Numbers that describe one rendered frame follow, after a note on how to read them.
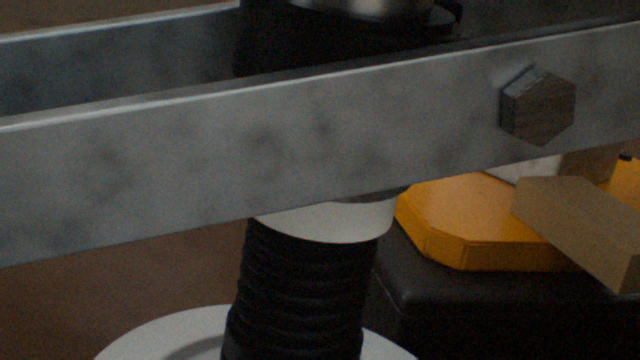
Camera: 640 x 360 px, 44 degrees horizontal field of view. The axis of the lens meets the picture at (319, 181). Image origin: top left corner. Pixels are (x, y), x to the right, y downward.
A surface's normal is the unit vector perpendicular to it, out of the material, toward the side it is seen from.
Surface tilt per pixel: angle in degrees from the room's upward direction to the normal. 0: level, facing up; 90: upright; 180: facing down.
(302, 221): 90
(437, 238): 90
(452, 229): 0
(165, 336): 0
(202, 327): 0
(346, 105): 90
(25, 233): 90
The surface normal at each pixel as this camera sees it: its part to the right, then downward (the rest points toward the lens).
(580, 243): -0.91, 0.01
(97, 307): 0.16, -0.91
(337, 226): 0.18, 0.41
